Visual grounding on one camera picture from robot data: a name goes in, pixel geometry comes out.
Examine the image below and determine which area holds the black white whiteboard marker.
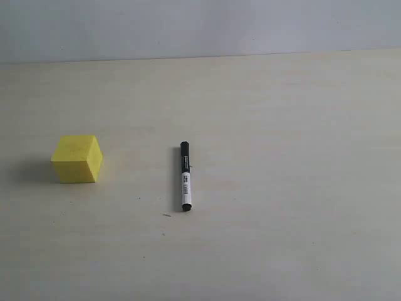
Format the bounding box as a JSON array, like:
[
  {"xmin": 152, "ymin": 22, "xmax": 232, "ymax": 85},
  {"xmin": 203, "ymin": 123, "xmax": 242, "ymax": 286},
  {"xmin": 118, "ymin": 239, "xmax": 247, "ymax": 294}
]
[{"xmin": 180, "ymin": 141, "xmax": 192, "ymax": 212}]

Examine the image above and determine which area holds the yellow foam cube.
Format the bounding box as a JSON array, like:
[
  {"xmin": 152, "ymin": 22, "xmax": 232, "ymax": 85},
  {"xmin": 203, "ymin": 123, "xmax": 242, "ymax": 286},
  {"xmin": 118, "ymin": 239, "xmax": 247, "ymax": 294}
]
[{"xmin": 51, "ymin": 135, "xmax": 103, "ymax": 184}]

